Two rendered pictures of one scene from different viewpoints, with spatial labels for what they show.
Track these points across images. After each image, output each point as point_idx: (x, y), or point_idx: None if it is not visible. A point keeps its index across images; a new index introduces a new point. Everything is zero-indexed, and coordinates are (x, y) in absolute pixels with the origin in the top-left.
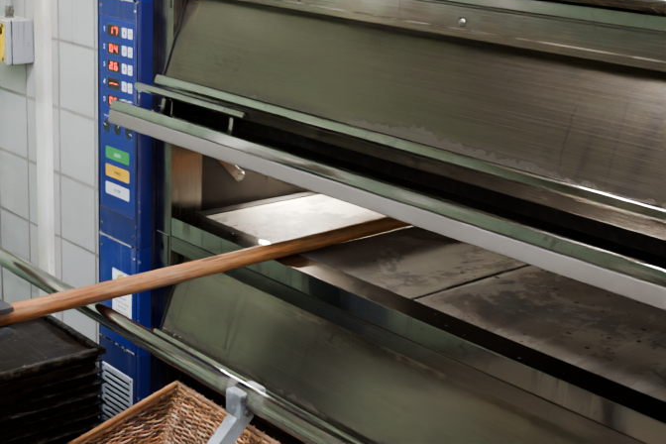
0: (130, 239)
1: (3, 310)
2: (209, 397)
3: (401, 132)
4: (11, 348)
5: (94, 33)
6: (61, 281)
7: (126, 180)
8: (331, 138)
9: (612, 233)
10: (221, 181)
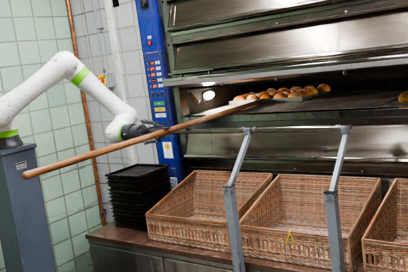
0: None
1: (168, 127)
2: None
3: (264, 59)
4: (138, 171)
5: (141, 68)
6: None
7: (164, 110)
8: (239, 70)
9: None
10: (193, 105)
